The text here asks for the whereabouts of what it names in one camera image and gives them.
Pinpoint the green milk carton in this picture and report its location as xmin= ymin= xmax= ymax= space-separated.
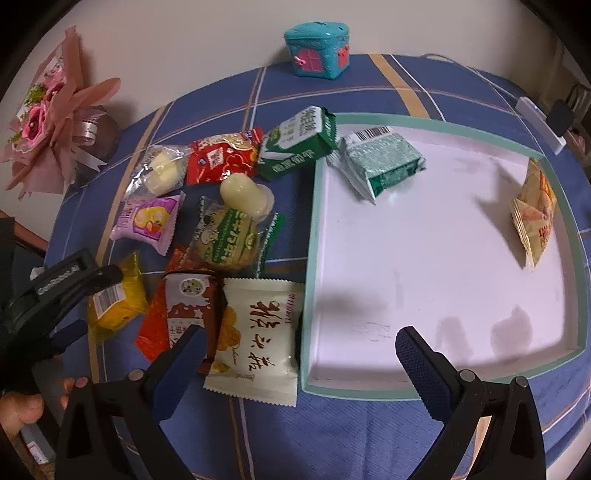
xmin=257 ymin=105 xmax=339 ymax=182

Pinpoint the green cow-print cookie packet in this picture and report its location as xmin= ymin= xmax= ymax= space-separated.
xmin=190 ymin=196 xmax=287 ymax=278

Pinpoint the white packet with black characters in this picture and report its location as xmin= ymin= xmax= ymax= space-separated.
xmin=203 ymin=278 xmax=305 ymax=408

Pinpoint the red-orange packet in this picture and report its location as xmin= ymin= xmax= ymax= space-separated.
xmin=134 ymin=247 xmax=222 ymax=363

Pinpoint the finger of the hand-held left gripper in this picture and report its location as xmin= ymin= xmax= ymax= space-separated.
xmin=9 ymin=248 xmax=124 ymax=324
xmin=44 ymin=320 xmax=89 ymax=355

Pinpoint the cream jelly cup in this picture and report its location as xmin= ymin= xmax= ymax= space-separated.
xmin=220 ymin=174 xmax=274 ymax=219

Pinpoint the white power cable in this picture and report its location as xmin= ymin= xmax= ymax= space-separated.
xmin=422 ymin=52 xmax=522 ymax=101

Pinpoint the white power strip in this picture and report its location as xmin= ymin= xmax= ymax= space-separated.
xmin=516 ymin=96 xmax=568 ymax=155

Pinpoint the brown red white-label packet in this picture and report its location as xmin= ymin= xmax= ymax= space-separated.
xmin=161 ymin=271 xmax=227 ymax=365

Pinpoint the person's left hand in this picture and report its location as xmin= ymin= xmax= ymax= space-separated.
xmin=0 ymin=376 xmax=89 ymax=439

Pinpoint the orange yellow snack packet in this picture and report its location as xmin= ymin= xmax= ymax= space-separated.
xmin=510 ymin=158 xmax=558 ymax=272

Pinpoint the white tray with teal rim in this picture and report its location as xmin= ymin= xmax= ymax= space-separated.
xmin=298 ymin=112 xmax=588 ymax=401

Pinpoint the black charger plug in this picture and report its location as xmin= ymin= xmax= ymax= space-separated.
xmin=546 ymin=99 xmax=575 ymax=138

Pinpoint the teal toy house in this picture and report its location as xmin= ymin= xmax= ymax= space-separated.
xmin=283 ymin=21 xmax=352 ymax=80

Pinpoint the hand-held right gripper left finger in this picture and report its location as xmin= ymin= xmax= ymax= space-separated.
xmin=55 ymin=325 xmax=208 ymax=480

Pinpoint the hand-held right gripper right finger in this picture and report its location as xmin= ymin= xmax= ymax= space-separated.
xmin=394 ymin=325 xmax=552 ymax=480

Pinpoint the purple snack packet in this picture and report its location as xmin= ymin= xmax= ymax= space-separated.
xmin=110 ymin=190 xmax=186 ymax=257

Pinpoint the dark cabinet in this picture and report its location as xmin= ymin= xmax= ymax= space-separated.
xmin=0 ymin=212 xmax=49 ymax=287

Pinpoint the teal green snack packet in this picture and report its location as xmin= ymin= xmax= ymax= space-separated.
xmin=327 ymin=127 xmax=426 ymax=204

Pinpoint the red snack packet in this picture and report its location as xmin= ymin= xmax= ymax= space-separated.
xmin=185 ymin=128 xmax=264 ymax=186

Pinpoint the pink flower bouquet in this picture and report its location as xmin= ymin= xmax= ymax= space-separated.
xmin=0 ymin=25 xmax=122 ymax=201

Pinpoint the blue plaid tablecloth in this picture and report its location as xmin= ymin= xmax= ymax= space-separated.
xmin=44 ymin=53 xmax=591 ymax=480

